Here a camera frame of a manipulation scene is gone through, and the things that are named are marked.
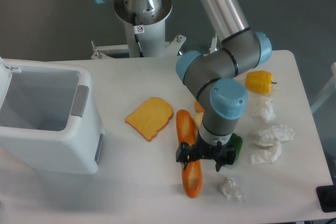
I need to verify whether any crumpled white tissue lower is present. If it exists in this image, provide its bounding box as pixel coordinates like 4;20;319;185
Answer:
218;177;245;201

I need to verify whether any pale bread chunk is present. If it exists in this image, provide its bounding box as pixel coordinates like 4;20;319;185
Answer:
192;112;204;131

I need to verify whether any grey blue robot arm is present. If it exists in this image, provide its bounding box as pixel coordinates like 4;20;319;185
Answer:
95;0;272;170

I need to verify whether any white plastic bin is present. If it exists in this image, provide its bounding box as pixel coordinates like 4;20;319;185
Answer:
1;59;104;175

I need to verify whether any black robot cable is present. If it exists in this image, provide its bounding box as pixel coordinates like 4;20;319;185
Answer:
132;13;144;58

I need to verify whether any crumpled white tissue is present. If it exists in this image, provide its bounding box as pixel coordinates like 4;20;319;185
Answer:
218;177;245;201
249;124;295;165
251;97;276;124

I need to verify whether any white furniture at right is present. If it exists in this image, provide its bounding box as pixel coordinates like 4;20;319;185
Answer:
310;62;335;114

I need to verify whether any green bell pepper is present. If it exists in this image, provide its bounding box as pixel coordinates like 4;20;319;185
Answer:
228;133;243;165

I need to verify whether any yellow toast slice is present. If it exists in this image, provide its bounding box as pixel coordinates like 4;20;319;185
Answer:
124;97;173;142

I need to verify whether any crumpled white tissue middle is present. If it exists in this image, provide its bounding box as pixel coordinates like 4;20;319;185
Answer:
249;124;295;165

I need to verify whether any long orange baguette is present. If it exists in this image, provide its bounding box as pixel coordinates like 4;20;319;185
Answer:
176;109;203;198

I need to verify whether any yellow bell pepper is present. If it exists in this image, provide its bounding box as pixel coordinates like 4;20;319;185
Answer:
245;70;276;95

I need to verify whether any black device at edge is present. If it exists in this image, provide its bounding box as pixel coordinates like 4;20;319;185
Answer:
316;185;335;212

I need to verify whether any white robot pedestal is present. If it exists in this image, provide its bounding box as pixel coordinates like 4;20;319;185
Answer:
114;0;172;58

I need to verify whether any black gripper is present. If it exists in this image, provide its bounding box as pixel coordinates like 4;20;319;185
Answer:
175;136;236;172

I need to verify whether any crumpled white tissue upper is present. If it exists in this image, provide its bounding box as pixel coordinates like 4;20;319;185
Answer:
251;97;276;124

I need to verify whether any orange braided bun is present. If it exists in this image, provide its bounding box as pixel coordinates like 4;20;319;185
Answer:
194;100;205;113

